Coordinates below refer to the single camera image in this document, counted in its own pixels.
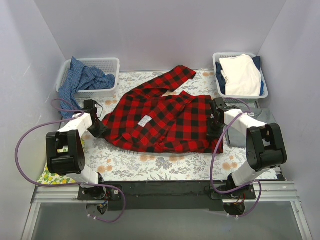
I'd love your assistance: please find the red black plaid shirt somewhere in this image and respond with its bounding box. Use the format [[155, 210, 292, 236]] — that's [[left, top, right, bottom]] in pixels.
[[102, 65, 218, 154]]

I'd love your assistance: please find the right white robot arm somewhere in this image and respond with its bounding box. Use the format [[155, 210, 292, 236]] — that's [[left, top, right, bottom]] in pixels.
[[207, 97, 287, 199]]

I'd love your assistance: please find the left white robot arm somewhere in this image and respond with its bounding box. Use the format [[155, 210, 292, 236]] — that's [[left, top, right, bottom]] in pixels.
[[46, 99, 108, 200]]

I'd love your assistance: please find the grey folded polo shirt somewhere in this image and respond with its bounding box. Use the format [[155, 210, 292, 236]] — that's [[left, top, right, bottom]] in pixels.
[[226, 106, 276, 148]]

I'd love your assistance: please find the floral print table mat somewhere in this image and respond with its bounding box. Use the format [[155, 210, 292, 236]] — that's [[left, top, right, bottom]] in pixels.
[[77, 69, 246, 181]]

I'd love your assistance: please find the navy blue folded shirt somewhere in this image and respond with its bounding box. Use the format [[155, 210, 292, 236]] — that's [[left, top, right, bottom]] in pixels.
[[215, 55, 265, 97]]

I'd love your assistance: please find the white folded shirt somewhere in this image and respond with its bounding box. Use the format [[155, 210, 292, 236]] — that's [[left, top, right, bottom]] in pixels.
[[218, 53, 262, 97]]

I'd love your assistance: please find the blue checked shirt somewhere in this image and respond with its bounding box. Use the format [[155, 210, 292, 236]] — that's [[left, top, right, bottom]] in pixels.
[[58, 57, 116, 119]]

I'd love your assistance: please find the left white plastic basket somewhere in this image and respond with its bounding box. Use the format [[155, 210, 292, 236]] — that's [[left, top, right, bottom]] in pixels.
[[56, 57, 120, 98]]

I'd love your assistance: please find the black base beam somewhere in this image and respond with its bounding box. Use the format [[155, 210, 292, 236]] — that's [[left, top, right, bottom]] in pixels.
[[77, 179, 256, 212]]

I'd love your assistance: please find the lemon print cloth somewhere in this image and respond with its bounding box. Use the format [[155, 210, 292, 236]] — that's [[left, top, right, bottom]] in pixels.
[[36, 139, 86, 187]]

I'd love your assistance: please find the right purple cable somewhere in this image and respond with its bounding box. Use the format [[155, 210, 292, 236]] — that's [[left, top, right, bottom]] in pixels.
[[209, 97, 262, 222]]

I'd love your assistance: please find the aluminium frame rail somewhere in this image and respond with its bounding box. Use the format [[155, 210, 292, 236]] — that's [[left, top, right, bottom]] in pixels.
[[21, 181, 312, 240]]

